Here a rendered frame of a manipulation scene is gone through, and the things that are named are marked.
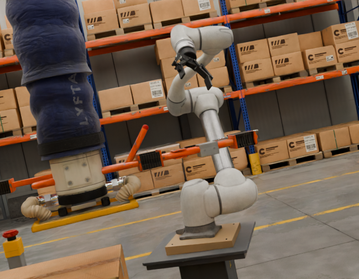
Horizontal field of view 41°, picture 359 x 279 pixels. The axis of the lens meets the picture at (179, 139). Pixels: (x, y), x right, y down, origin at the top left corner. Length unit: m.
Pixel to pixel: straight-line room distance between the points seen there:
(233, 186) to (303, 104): 8.45
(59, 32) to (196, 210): 1.16
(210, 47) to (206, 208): 0.77
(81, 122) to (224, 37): 0.92
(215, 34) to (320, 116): 8.77
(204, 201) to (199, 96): 0.63
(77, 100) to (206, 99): 1.20
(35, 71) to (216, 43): 0.94
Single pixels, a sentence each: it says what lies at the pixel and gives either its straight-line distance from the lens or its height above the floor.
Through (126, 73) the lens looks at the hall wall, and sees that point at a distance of 10.12.
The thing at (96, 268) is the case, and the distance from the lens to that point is 1.68.
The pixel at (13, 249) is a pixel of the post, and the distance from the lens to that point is 2.28.
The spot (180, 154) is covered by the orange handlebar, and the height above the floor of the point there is 1.26.
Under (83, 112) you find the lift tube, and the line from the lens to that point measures 1.59.
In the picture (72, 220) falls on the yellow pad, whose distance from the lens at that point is 1.55.
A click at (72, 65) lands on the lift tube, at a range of 1.59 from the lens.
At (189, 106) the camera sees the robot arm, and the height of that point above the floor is 1.43.
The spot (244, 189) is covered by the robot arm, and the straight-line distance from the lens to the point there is 2.40.
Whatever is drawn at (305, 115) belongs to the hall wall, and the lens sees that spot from 10.77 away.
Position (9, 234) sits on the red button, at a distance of 2.27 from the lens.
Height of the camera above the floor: 1.40
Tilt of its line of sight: 3 degrees down
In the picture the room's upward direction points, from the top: 12 degrees counter-clockwise
